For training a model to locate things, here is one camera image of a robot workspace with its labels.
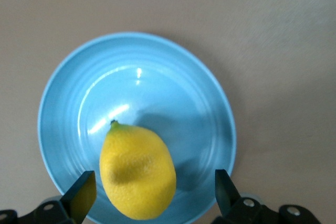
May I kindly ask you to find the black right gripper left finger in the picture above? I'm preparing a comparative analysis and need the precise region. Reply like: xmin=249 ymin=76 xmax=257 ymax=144
xmin=0 ymin=170 xmax=98 ymax=224

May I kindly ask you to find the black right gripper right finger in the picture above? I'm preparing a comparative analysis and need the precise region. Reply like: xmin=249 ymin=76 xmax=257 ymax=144
xmin=211 ymin=168 xmax=321 ymax=224

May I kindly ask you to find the yellow lemon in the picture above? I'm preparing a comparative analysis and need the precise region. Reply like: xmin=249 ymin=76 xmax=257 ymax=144
xmin=99 ymin=120 xmax=177 ymax=221

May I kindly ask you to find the blue plate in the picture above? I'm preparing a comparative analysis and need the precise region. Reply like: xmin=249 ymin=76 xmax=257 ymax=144
xmin=37 ymin=31 xmax=237 ymax=224

